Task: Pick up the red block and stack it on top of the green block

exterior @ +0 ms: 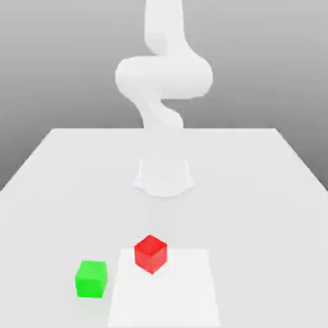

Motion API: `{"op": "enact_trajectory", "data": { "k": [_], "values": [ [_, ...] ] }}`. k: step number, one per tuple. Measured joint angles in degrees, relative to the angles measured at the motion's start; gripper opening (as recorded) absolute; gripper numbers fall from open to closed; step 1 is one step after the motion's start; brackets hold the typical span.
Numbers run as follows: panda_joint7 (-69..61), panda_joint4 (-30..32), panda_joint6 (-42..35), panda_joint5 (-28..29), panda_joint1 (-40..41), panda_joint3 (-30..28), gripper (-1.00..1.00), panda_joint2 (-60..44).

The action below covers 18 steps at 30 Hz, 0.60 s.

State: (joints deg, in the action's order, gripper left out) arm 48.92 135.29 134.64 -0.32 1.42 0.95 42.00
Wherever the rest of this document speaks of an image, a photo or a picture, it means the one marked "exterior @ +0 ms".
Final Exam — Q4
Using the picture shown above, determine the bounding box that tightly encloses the small red cube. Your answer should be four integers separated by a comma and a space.
133, 234, 168, 275

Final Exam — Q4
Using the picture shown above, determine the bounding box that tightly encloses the small green cube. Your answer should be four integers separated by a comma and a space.
74, 259, 108, 299

